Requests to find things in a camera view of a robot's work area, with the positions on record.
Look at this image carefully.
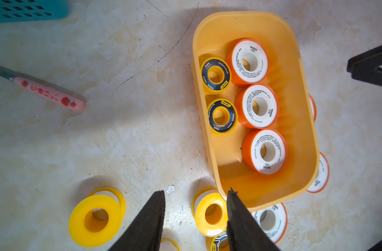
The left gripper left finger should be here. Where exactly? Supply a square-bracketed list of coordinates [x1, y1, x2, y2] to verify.
[110, 190, 165, 251]

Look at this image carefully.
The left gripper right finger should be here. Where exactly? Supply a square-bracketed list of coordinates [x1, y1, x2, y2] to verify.
[226, 189, 279, 251]

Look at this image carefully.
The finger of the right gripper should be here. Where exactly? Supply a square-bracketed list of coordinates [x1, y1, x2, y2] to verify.
[347, 45, 382, 87]

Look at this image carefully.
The yellow black tape roll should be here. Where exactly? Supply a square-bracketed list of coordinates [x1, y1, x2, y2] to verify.
[206, 231, 230, 251]
[208, 98, 238, 135]
[200, 57, 232, 95]

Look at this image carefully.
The orange white sealing tape roll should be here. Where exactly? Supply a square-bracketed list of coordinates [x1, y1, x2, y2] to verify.
[252, 203, 288, 244]
[309, 94, 317, 121]
[307, 152, 330, 193]
[235, 84, 279, 129]
[225, 39, 269, 87]
[241, 129, 287, 175]

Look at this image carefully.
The yellow plastic storage box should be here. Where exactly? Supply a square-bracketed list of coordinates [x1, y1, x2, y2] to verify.
[192, 11, 320, 212]

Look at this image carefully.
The teal plastic basket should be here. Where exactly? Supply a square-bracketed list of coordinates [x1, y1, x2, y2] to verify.
[0, 0, 70, 23]

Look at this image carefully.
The small spoon with red handle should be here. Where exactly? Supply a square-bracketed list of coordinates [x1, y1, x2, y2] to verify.
[0, 67, 85, 112]

